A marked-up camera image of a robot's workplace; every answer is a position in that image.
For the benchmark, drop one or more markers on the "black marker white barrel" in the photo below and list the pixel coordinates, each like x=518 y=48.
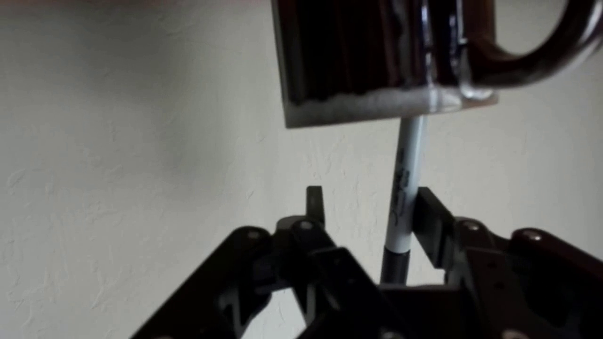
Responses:
x=401 y=201

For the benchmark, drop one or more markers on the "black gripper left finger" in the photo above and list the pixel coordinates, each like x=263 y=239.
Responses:
x=235 y=282

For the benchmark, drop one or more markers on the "brown ceramic mug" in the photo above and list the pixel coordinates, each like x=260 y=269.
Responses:
x=348 y=60

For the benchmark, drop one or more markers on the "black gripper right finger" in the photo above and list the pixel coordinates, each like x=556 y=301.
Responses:
x=529 y=284

